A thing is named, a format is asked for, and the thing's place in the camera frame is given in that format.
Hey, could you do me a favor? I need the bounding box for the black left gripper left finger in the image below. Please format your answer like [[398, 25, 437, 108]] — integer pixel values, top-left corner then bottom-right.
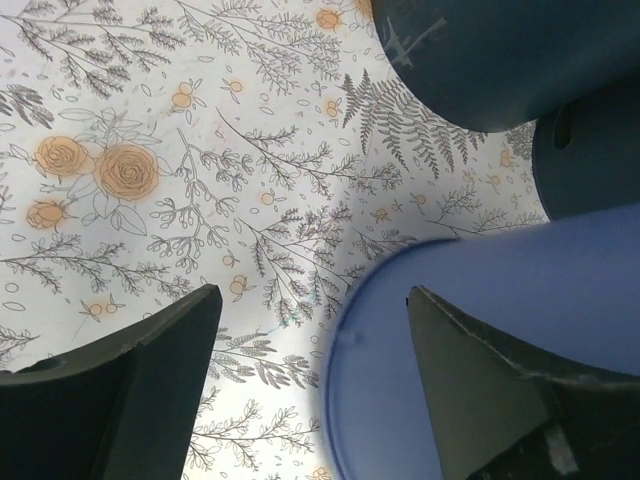
[[1, 284, 223, 480]]

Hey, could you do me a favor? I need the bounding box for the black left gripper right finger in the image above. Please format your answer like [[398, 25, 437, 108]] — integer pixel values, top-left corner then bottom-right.
[[407, 287, 639, 479]]

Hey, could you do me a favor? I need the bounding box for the light blue plastic bin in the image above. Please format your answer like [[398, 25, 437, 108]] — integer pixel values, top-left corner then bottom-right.
[[322, 205, 639, 479]]

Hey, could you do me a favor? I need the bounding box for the dark navy tall bin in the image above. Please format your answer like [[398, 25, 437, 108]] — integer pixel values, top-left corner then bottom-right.
[[532, 72, 639, 220]]

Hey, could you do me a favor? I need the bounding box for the dark teal bin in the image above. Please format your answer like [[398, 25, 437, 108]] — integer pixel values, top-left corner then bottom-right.
[[372, 0, 639, 133]]

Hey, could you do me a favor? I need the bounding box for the floral patterned table mat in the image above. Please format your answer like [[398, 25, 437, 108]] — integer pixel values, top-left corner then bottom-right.
[[1, 1, 546, 479]]

